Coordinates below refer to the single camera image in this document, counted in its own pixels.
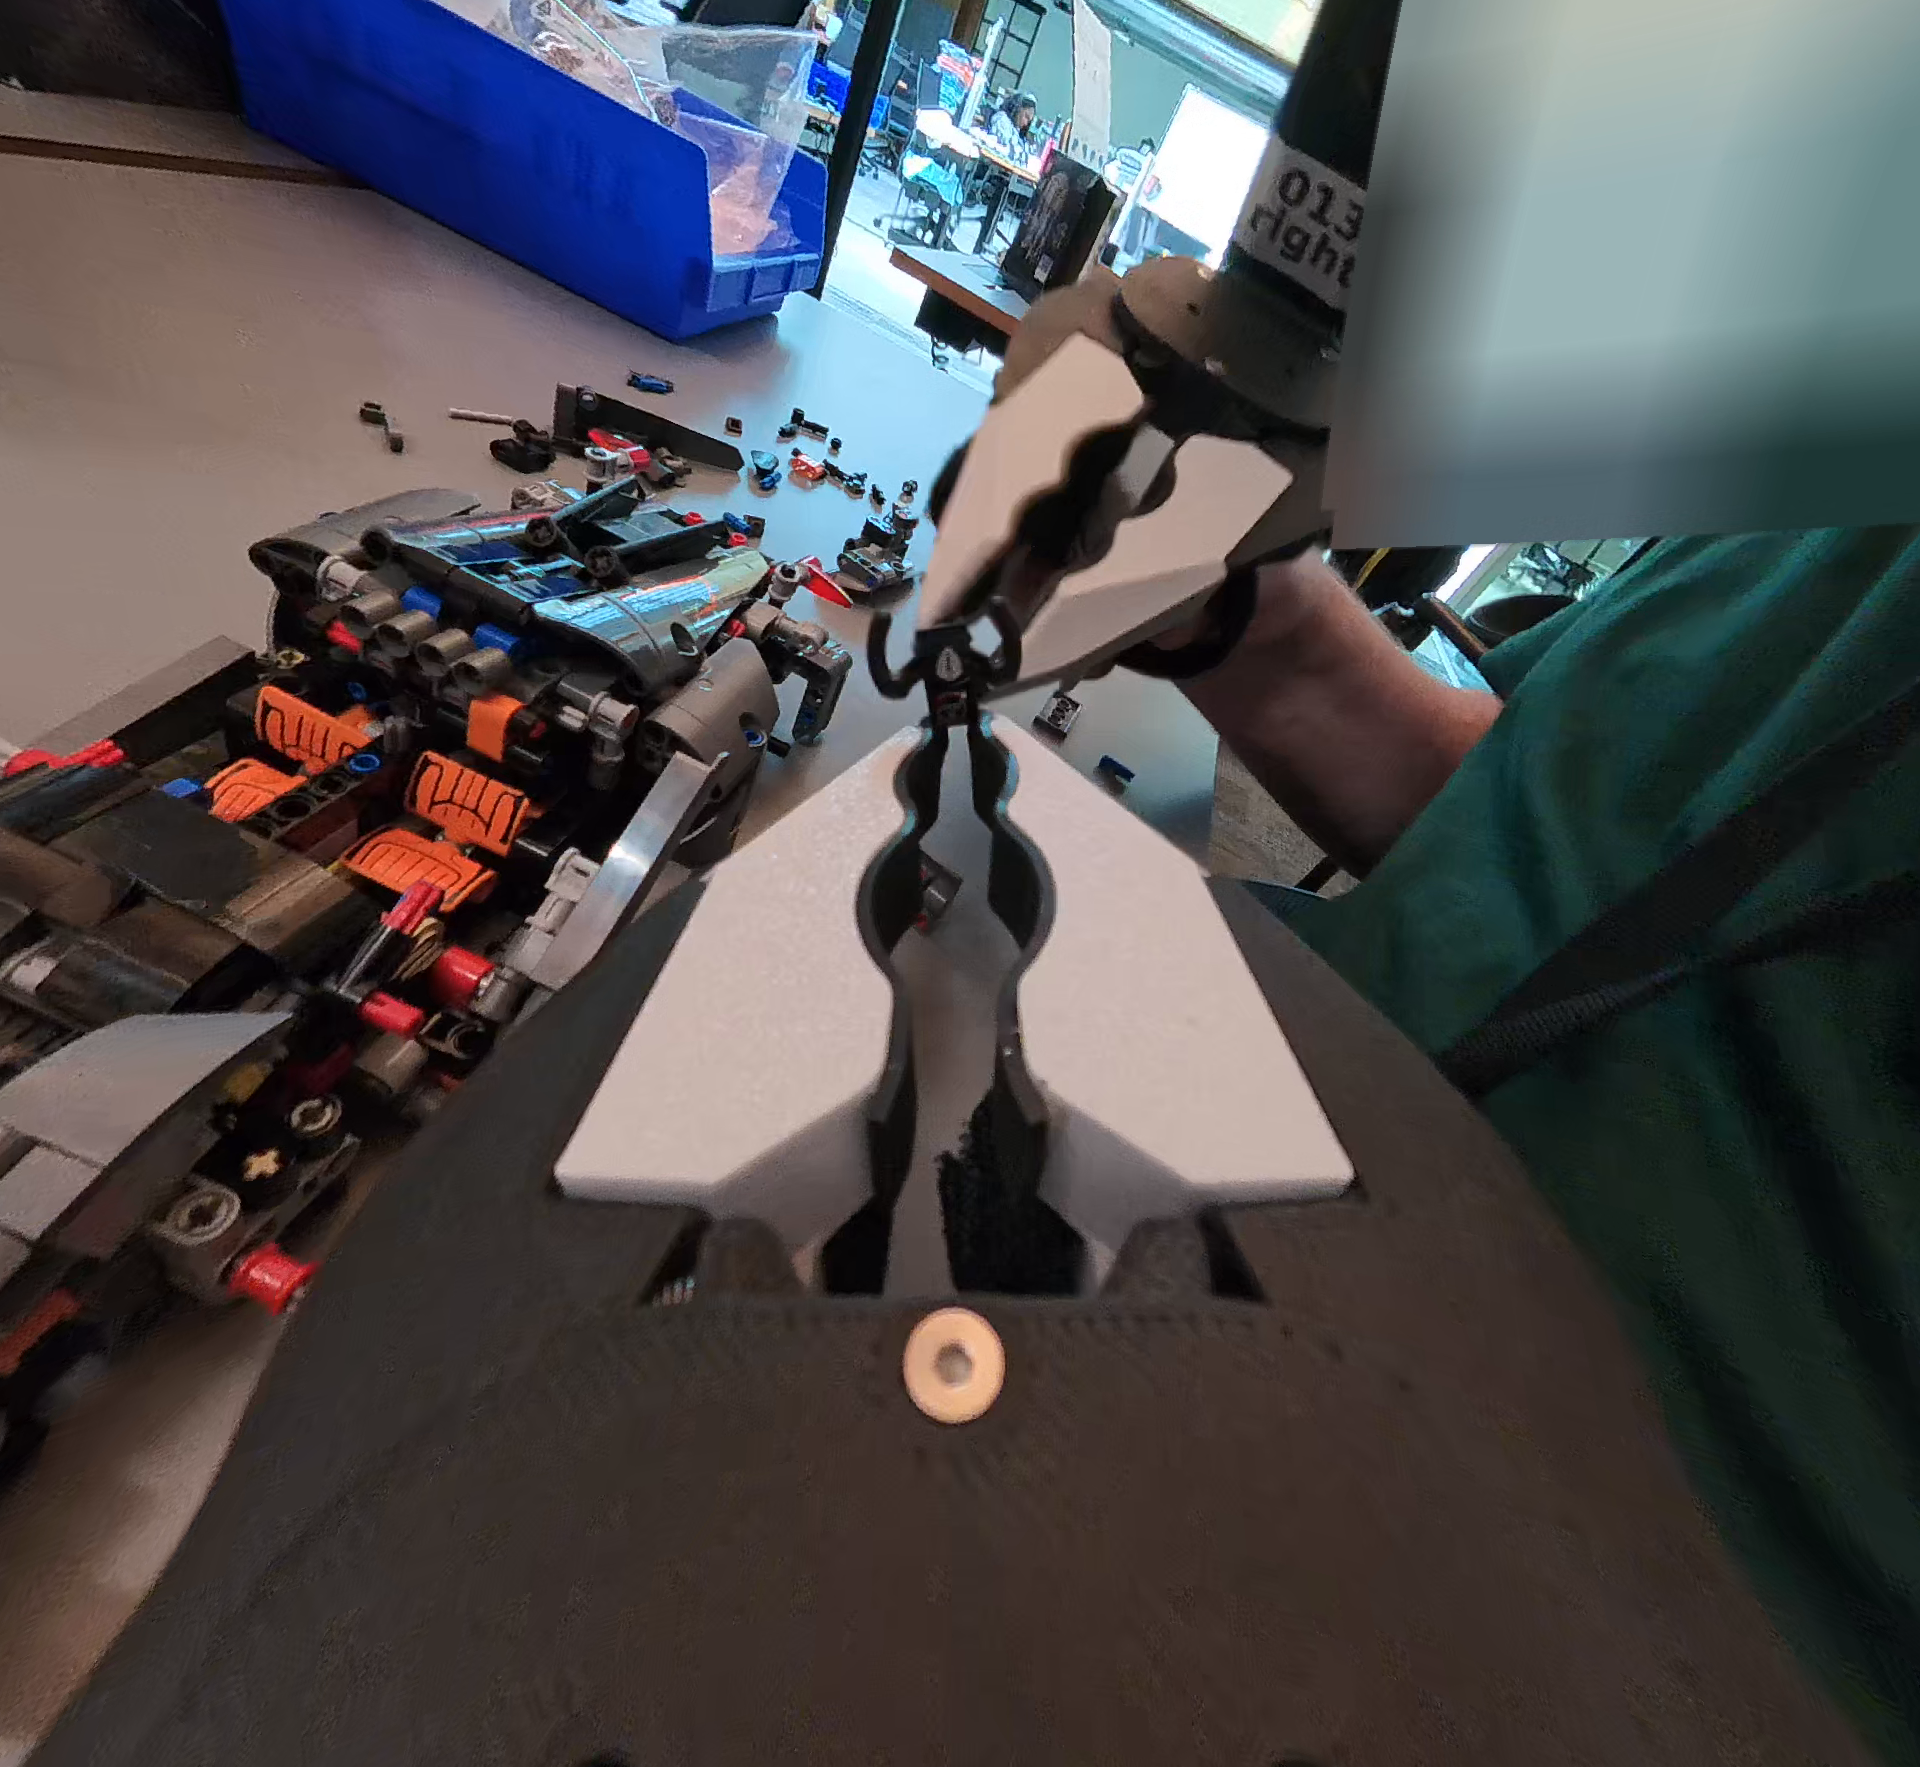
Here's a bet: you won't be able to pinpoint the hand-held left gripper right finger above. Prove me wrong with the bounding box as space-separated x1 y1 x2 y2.
967 715 1358 1284

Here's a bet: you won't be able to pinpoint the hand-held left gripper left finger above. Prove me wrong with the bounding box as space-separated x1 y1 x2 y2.
552 722 935 1297

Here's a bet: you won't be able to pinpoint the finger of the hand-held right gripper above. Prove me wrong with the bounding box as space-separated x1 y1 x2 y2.
914 334 1169 638
1003 434 1302 688

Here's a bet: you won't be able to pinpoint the black lego steering wheel assembly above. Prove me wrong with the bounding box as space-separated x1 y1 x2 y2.
868 596 1028 808

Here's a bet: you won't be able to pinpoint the grey black lego car model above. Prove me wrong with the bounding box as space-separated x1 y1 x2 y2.
0 488 858 1454

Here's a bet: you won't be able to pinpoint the scattered loose lego pieces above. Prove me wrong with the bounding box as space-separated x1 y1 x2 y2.
355 365 1142 791

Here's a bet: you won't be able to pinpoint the person's right hand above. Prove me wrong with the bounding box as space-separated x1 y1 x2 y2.
1117 544 1363 718

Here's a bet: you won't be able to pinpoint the white board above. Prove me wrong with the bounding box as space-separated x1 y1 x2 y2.
1137 84 1277 273

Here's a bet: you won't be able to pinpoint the wooden background table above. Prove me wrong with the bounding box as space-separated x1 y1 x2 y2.
883 240 1037 349

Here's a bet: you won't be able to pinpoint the black printed box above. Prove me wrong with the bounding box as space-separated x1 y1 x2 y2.
1003 146 1119 302

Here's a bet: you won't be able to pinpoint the person's green shirt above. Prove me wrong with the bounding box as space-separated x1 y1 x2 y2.
1261 527 1920 1767

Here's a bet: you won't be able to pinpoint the crumpled clear plastic bags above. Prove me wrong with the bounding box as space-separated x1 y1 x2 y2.
150 0 830 260

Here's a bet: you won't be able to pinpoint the blue storage bin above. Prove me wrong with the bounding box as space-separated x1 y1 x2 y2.
183 0 830 344

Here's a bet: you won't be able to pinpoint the black door frame post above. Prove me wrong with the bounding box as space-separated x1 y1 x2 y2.
819 0 945 299

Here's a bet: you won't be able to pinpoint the black shoulder strap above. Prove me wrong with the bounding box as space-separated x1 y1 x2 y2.
1437 685 1920 1101

